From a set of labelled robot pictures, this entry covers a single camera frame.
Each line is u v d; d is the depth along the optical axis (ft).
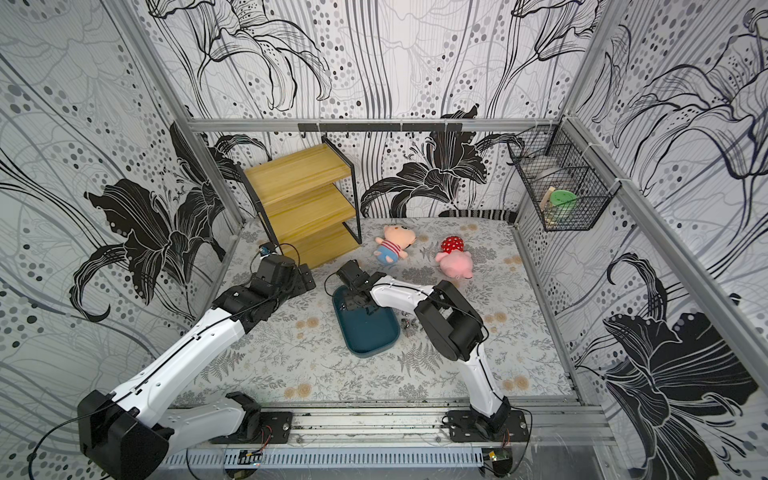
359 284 2.44
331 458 2.51
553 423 2.46
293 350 2.85
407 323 2.96
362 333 2.81
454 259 3.24
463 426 2.39
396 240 3.42
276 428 2.40
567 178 2.57
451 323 1.72
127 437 1.20
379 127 3.03
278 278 1.92
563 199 2.56
